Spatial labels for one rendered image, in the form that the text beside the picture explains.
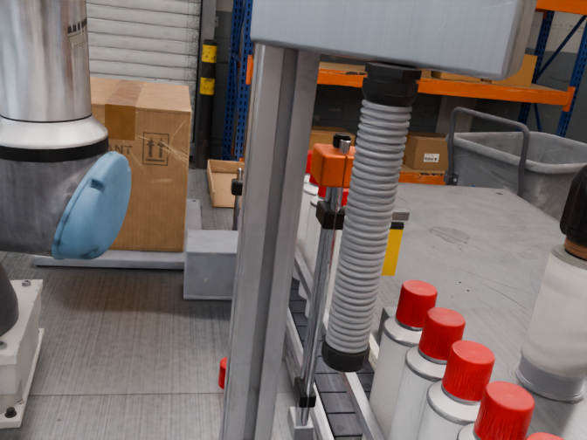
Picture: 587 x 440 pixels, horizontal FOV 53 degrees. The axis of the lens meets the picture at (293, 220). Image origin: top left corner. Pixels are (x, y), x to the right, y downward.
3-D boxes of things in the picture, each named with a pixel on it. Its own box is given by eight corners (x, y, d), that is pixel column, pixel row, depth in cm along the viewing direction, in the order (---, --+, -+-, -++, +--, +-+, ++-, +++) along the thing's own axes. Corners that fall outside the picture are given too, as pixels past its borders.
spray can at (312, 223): (333, 305, 93) (353, 180, 86) (300, 304, 91) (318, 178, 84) (326, 289, 97) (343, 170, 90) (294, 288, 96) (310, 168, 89)
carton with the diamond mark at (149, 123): (183, 252, 112) (191, 111, 102) (49, 248, 107) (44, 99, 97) (182, 201, 139) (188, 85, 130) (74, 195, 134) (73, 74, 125)
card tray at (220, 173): (315, 212, 149) (317, 197, 147) (211, 207, 143) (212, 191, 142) (294, 178, 176) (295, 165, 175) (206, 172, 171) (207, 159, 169)
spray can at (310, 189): (324, 285, 99) (341, 168, 92) (293, 285, 97) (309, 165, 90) (317, 271, 103) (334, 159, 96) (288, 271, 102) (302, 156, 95)
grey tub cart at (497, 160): (505, 256, 368) (545, 103, 336) (599, 302, 320) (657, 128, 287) (401, 277, 320) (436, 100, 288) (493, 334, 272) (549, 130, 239)
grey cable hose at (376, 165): (373, 375, 42) (431, 72, 34) (325, 375, 41) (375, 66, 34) (359, 347, 45) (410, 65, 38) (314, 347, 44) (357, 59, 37)
